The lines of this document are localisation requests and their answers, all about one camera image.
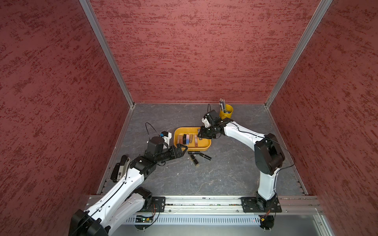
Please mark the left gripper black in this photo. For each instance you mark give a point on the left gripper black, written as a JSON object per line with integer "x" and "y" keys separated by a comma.
{"x": 173, "y": 150}

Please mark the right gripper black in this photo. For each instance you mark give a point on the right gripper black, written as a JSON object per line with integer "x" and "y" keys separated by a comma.
{"x": 204, "y": 134}

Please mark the yellow storage tray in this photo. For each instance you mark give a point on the yellow storage tray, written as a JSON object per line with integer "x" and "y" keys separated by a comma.
{"x": 203, "y": 144}

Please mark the silver black lipstick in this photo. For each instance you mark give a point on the silver black lipstick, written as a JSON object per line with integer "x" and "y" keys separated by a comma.
{"x": 199, "y": 136}

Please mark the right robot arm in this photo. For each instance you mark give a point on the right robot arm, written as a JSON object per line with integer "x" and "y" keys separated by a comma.
{"x": 268, "y": 153}

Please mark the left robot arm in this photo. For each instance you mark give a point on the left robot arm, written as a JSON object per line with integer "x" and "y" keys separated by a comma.
{"x": 127, "y": 197}

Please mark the black gold square lipstick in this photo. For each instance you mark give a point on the black gold square lipstick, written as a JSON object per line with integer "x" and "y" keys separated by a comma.
{"x": 194, "y": 160}

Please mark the yellow pen bucket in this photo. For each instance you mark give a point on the yellow pen bucket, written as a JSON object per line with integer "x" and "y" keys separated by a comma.
{"x": 227, "y": 113}

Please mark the pens in bucket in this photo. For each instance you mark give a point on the pens in bucket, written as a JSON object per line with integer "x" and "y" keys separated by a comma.
{"x": 223, "y": 106}

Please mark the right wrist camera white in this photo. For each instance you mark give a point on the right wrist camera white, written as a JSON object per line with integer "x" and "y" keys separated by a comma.
{"x": 206, "y": 122}

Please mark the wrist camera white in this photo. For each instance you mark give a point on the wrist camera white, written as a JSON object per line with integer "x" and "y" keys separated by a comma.
{"x": 167, "y": 137}
{"x": 206, "y": 122}

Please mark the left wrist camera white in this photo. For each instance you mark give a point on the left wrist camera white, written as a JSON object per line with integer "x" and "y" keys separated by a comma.
{"x": 167, "y": 137}

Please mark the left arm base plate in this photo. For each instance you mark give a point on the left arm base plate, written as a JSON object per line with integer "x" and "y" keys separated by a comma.
{"x": 156, "y": 204}

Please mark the aluminium front rail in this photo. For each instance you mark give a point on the aluminium front rail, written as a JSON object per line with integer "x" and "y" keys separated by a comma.
{"x": 227, "y": 210}

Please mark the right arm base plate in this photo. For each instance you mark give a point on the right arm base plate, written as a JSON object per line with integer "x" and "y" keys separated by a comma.
{"x": 260, "y": 205}

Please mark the right corner aluminium post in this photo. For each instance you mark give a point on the right corner aluminium post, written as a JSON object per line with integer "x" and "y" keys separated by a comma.
{"x": 315, "y": 20}

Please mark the corner aluminium post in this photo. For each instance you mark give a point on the corner aluminium post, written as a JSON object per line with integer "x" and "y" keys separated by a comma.
{"x": 315, "y": 20}
{"x": 93, "y": 21}

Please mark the left corner aluminium post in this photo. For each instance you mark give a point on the left corner aluminium post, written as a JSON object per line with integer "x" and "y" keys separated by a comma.
{"x": 93, "y": 21}

